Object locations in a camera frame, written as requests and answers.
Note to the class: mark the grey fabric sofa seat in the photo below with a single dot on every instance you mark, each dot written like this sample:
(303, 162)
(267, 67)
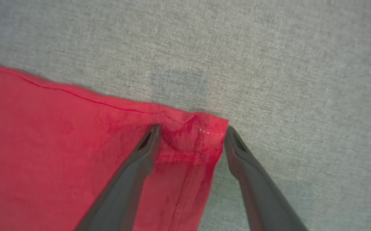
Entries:
(236, 48)

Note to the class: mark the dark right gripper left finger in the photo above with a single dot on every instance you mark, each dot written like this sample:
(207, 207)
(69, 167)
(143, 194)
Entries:
(127, 186)

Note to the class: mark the red and white t-shirt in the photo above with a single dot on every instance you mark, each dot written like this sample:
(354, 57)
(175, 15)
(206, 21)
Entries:
(44, 154)

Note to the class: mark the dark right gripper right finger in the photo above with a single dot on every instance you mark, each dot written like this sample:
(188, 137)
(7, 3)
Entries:
(259, 192)

